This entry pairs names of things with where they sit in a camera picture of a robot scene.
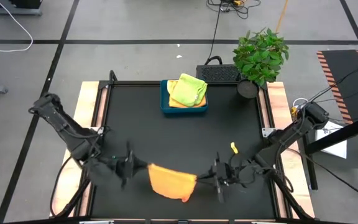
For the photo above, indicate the black mesh computer case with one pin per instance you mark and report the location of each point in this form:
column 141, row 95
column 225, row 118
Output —
column 216, row 74

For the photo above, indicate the grey furniture foot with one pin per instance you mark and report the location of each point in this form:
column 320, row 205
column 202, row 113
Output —
column 14, row 12

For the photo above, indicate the teal plastic bin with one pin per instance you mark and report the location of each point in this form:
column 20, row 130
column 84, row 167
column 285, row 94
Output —
column 164, row 104

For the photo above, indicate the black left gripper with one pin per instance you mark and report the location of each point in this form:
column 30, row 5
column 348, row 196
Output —
column 127, row 166

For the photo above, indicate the green leafy plant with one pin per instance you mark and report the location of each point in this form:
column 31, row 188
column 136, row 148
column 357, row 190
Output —
column 259, row 56

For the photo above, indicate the black camera stand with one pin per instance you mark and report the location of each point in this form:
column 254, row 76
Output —
column 346, row 132

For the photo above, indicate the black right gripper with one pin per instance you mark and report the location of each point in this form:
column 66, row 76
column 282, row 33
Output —
column 224, row 174

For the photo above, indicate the green microfiber towel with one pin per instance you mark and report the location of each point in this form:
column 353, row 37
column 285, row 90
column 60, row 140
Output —
column 188, row 90

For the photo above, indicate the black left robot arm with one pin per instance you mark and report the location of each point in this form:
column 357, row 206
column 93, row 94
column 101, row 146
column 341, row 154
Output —
column 70, row 133

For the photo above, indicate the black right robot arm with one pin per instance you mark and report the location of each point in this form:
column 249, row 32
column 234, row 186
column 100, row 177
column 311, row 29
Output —
column 291, row 133

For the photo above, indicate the orange microfiber towel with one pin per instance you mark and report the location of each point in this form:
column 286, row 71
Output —
column 171, row 183
column 182, row 105

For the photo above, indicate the black plant pot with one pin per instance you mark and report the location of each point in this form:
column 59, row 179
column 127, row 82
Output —
column 247, row 91

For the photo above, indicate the yellow microfiber towel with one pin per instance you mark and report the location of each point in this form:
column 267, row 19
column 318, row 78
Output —
column 171, row 85

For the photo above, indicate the yellow connector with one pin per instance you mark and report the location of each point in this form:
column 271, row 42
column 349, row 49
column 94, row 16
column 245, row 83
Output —
column 294, row 111

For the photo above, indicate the wooden table side panel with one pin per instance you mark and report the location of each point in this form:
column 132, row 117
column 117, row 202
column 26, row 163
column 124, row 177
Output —
column 87, row 99
column 277, row 99

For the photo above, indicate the small yellow tag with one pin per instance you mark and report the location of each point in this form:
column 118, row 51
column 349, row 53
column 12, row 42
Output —
column 234, row 147

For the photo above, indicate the black hazard-striped mat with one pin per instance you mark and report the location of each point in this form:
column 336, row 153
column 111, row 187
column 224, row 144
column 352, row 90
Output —
column 343, row 71

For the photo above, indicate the black table frame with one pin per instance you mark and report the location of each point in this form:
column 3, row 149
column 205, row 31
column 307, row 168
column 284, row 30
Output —
column 135, row 83

